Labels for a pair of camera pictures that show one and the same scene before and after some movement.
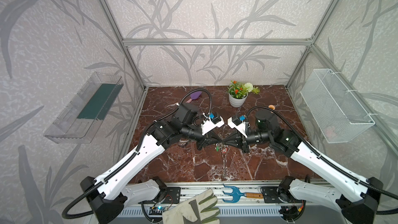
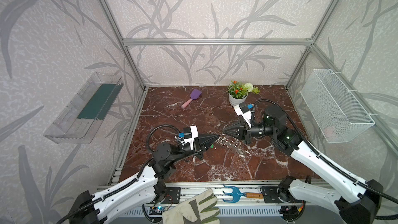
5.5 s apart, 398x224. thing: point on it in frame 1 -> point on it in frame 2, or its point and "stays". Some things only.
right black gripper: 243,141 -> 244,132
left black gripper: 205,140 -> 199,146
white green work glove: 200,208 stays
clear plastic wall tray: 79,123 stays
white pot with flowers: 238,93 stays
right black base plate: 271,195 stays
